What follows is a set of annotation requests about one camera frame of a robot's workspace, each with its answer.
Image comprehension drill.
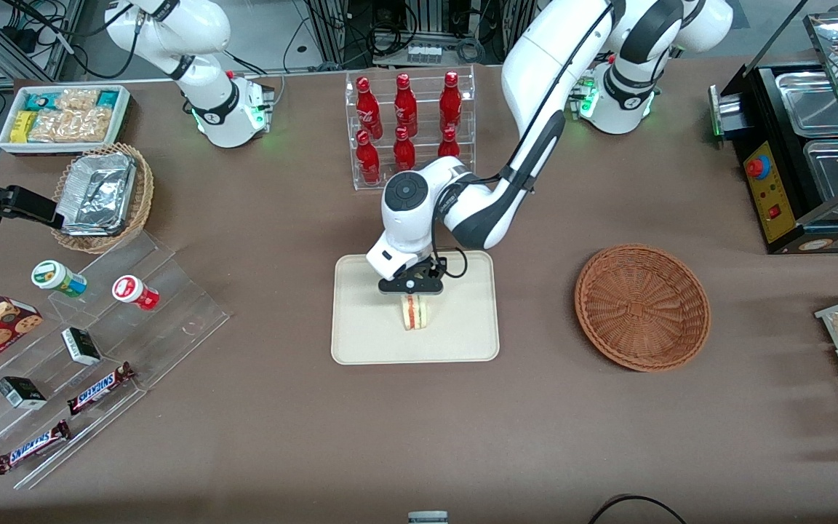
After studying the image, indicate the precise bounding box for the white rectangular snack bin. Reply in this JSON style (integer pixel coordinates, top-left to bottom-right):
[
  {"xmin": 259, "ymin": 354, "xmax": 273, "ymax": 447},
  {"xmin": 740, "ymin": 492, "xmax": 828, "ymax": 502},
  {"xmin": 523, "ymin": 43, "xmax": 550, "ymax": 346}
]
[{"xmin": 0, "ymin": 84, "xmax": 132, "ymax": 156}]

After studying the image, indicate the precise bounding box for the Snickers chocolate bar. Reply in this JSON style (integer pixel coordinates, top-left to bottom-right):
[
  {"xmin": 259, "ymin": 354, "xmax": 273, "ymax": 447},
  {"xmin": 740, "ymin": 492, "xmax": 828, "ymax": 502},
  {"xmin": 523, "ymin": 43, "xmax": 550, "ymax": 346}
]
[
  {"xmin": 67, "ymin": 362, "xmax": 137, "ymax": 416},
  {"xmin": 0, "ymin": 420, "xmax": 73, "ymax": 476}
]

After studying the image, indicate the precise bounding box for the large clear cracker bag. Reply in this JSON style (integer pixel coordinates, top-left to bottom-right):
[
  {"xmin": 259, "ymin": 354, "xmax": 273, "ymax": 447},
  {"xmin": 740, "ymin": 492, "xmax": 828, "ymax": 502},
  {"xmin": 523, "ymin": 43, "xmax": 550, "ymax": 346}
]
[{"xmin": 28, "ymin": 107, "xmax": 113, "ymax": 143}]

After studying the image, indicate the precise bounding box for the yellow snack packet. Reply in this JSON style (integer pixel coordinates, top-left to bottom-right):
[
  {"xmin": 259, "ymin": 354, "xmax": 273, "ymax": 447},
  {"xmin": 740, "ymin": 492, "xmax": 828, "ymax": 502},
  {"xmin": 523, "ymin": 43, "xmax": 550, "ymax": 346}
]
[{"xmin": 9, "ymin": 111, "xmax": 39, "ymax": 144}]

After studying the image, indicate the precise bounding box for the brown wicker basket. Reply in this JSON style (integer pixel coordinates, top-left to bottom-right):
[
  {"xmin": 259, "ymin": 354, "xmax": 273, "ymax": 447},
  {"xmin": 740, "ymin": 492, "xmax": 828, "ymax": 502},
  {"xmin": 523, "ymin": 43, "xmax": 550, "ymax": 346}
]
[{"xmin": 574, "ymin": 243, "xmax": 712, "ymax": 373}]

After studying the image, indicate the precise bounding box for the triangular sandwich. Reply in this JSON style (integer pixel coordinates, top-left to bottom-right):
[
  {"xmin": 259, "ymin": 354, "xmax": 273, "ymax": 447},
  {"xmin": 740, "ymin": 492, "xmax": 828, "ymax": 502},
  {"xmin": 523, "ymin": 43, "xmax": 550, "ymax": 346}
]
[{"xmin": 399, "ymin": 293, "xmax": 431, "ymax": 333}]

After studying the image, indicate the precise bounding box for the small black white box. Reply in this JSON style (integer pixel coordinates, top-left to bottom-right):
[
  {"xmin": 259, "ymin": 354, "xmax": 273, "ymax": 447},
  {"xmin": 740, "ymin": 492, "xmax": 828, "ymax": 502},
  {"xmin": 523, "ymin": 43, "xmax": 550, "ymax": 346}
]
[
  {"xmin": 61, "ymin": 327, "xmax": 103, "ymax": 367},
  {"xmin": 0, "ymin": 376, "xmax": 48, "ymax": 410}
]

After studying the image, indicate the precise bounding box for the black table cable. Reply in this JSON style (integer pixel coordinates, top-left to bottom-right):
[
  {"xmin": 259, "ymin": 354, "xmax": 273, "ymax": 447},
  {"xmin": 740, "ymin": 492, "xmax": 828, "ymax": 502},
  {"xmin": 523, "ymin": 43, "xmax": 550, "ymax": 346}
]
[{"xmin": 587, "ymin": 495, "xmax": 690, "ymax": 524}]

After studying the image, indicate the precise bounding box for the red lid snack cup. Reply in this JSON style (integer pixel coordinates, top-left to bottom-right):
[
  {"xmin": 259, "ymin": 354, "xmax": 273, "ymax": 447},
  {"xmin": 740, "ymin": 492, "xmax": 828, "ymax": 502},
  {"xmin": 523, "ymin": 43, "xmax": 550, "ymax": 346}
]
[{"xmin": 112, "ymin": 275, "xmax": 161, "ymax": 311}]

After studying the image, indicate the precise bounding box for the aluminium frame rail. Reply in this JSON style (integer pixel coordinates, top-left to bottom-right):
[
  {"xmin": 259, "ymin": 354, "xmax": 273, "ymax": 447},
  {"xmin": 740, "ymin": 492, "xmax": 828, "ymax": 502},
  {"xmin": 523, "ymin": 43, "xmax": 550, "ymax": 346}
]
[{"xmin": 0, "ymin": 0, "xmax": 87, "ymax": 87}]

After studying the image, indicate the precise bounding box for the cream plastic tray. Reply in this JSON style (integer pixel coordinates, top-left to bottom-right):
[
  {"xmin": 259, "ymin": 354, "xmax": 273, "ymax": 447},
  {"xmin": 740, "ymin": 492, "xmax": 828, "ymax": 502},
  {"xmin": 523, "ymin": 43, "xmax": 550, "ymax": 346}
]
[{"xmin": 331, "ymin": 251, "xmax": 500, "ymax": 365}]

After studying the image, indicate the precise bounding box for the small clear cracker bag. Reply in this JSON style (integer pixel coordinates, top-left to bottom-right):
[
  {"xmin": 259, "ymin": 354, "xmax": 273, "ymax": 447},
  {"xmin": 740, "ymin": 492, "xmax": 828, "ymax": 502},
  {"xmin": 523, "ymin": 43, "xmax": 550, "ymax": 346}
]
[{"xmin": 55, "ymin": 88, "xmax": 100, "ymax": 112}]

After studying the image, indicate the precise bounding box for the light wicker basket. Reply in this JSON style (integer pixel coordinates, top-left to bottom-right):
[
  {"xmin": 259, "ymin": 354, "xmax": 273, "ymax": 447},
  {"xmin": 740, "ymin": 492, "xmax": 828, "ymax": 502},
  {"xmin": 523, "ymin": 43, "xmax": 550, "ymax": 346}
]
[{"xmin": 50, "ymin": 143, "xmax": 156, "ymax": 255}]

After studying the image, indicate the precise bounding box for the silver foil packet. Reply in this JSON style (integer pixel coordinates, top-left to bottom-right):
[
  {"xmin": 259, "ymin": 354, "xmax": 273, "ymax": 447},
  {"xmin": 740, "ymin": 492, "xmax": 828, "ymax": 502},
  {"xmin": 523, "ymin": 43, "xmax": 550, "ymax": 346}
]
[
  {"xmin": 55, "ymin": 169, "xmax": 132, "ymax": 237},
  {"xmin": 66, "ymin": 152, "xmax": 137, "ymax": 179}
]

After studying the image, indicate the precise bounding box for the black food warmer cabinet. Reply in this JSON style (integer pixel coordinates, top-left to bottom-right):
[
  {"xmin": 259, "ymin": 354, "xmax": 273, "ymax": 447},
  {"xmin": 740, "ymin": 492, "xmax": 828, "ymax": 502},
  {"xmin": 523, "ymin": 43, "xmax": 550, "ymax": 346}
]
[{"xmin": 709, "ymin": 11, "xmax": 838, "ymax": 255}]

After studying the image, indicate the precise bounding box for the clear acrylic stepped stand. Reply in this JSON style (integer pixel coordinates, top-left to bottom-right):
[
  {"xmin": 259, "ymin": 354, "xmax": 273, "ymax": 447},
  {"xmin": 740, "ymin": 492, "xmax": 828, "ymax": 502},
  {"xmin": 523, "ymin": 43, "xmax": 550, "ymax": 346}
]
[{"xmin": 0, "ymin": 231, "xmax": 231, "ymax": 491}]

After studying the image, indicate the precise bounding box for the clear acrylic bottle rack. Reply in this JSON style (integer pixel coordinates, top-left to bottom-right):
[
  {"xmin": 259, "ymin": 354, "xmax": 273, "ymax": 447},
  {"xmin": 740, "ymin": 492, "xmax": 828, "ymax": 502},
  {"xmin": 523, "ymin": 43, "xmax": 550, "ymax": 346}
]
[{"xmin": 344, "ymin": 65, "xmax": 477, "ymax": 192}]

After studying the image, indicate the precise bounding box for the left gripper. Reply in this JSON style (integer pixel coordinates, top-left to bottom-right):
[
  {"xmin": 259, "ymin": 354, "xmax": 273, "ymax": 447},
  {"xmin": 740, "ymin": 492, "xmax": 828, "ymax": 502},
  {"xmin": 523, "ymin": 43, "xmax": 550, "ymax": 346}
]
[{"xmin": 366, "ymin": 233, "xmax": 447, "ymax": 296}]

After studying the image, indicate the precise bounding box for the green lid snack cup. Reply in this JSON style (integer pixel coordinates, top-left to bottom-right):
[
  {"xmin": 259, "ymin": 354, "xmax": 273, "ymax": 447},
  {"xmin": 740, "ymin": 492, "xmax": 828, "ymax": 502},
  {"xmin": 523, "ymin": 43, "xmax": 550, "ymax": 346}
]
[{"xmin": 31, "ymin": 260, "xmax": 89, "ymax": 299}]

